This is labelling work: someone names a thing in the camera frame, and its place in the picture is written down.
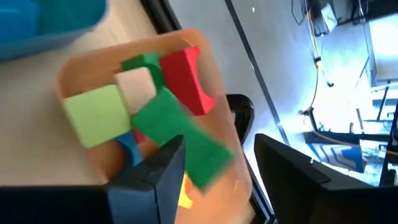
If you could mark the blue wooden arch block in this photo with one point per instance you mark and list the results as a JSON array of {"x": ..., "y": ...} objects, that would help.
[{"x": 132, "y": 149}]

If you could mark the blue floor sign stand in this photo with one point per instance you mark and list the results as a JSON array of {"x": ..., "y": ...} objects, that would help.
[{"x": 351, "y": 155}]

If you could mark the yellow wooden arch block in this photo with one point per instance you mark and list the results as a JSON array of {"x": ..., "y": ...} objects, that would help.
[{"x": 185, "y": 199}]

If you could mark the light green arch block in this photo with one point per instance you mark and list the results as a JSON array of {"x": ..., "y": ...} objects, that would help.
[{"x": 96, "y": 115}]

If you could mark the red wooden arch block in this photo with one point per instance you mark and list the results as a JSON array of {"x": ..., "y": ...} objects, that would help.
[
  {"x": 183, "y": 81},
  {"x": 140, "y": 137}
]

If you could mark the green wooden arch block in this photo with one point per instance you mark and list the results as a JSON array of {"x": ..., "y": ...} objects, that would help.
[{"x": 143, "y": 60}]

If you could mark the teal plastic bin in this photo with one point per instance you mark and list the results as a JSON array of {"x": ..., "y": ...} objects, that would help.
[{"x": 46, "y": 25}]

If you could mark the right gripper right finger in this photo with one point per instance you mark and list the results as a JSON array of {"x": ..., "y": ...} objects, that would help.
[{"x": 295, "y": 193}]

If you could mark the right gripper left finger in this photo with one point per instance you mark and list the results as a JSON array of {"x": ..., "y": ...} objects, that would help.
[{"x": 146, "y": 193}]

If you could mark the translucent orange plastic bin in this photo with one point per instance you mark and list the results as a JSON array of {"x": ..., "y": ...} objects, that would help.
[{"x": 93, "y": 68}]

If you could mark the natural wooden arch block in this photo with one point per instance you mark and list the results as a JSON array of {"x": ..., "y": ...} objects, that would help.
[{"x": 136, "y": 90}]

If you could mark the green rectangular wooden block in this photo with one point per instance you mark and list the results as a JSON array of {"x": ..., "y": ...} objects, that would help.
[{"x": 174, "y": 130}]

